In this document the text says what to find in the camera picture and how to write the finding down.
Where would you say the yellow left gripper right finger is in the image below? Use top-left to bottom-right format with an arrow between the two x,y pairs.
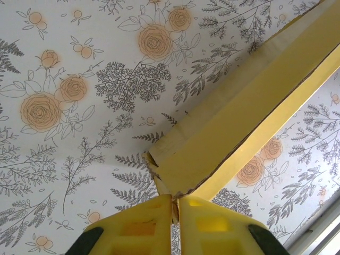
176,195 -> 291,255

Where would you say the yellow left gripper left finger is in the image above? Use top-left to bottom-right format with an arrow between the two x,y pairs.
67,193 -> 172,255

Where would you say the paper box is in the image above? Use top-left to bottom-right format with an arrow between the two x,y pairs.
141,0 -> 340,227

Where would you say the long aluminium table rail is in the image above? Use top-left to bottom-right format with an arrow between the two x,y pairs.
286,195 -> 340,255

